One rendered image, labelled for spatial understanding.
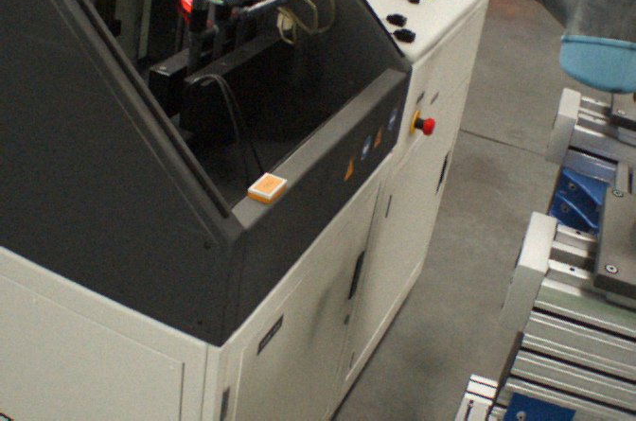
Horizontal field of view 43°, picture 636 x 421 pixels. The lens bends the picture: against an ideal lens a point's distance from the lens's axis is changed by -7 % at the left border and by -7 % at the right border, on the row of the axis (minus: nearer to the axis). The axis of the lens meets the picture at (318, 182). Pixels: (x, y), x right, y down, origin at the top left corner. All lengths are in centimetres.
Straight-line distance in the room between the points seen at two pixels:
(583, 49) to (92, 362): 83
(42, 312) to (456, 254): 185
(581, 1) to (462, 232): 236
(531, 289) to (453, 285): 172
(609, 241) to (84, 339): 71
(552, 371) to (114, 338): 57
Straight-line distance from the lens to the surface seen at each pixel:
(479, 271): 281
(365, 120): 135
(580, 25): 66
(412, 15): 177
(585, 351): 103
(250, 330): 115
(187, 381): 114
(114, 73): 98
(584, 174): 146
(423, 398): 226
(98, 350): 121
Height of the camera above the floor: 149
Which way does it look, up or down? 29 degrees down
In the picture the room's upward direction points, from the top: 10 degrees clockwise
